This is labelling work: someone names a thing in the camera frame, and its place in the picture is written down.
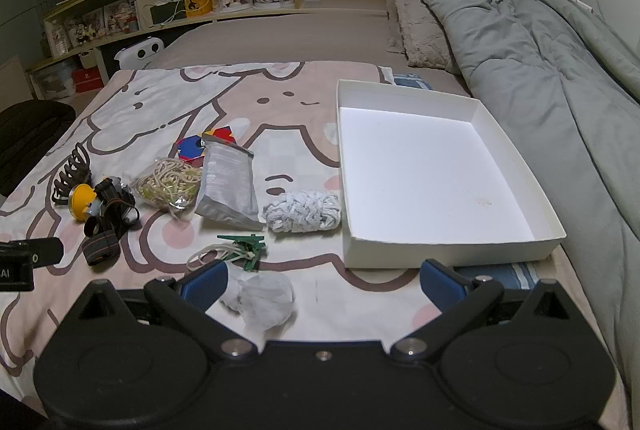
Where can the grey foil pouch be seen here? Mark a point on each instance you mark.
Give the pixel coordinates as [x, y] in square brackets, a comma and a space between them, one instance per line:
[227, 182]

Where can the green plastic clip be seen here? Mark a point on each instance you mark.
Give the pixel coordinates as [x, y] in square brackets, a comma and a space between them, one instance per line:
[250, 250]

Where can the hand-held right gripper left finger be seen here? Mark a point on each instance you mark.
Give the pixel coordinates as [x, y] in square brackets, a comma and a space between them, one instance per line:
[205, 284]

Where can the dark cushion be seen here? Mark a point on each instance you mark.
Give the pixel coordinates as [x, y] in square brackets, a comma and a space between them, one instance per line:
[30, 140]

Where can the brown hair claw clip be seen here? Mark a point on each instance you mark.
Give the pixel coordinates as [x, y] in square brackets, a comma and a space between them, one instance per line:
[70, 175]

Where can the printed cartoon blanket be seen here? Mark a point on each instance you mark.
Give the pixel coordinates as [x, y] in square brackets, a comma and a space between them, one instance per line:
[165, 95]

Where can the yellow bag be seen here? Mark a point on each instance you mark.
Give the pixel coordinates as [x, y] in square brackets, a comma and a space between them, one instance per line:
[199, 5]

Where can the clear storage bin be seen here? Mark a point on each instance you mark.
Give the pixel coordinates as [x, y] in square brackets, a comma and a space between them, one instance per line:
[54, 80]

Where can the blue striped cloth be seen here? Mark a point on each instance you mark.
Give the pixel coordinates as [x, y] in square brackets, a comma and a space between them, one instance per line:
[500, 275]

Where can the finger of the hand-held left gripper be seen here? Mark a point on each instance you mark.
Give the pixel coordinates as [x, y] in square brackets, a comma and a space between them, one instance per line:
[45, 251]

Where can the white plastic bag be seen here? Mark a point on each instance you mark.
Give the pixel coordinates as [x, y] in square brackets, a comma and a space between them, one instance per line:
[265, 300]

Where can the white knitted cloth bundle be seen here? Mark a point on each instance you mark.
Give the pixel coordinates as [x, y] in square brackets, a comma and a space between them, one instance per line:
[302, 211]

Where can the fuzzy beige pillow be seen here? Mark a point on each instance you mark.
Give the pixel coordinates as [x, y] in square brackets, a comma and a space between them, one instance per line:
[422, 30]

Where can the white charger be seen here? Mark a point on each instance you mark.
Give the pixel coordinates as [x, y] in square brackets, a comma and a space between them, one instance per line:
[581, 2]

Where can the figurine display box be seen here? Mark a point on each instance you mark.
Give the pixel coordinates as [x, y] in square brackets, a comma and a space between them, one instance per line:
[90, 27]
[121, 16]

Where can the grey duvet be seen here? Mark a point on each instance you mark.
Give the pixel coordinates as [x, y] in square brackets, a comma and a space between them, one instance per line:
[550, 85]

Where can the red box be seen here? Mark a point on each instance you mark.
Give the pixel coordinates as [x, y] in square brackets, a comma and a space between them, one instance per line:
[87, 81]

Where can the dark box on shelf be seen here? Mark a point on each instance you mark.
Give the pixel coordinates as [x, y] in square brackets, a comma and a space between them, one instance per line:
[167, 15]

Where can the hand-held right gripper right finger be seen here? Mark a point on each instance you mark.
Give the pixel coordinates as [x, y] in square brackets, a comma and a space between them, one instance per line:
[442, 291]

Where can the white cardboard box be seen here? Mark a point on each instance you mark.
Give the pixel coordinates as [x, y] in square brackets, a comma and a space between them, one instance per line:
[430, 170]

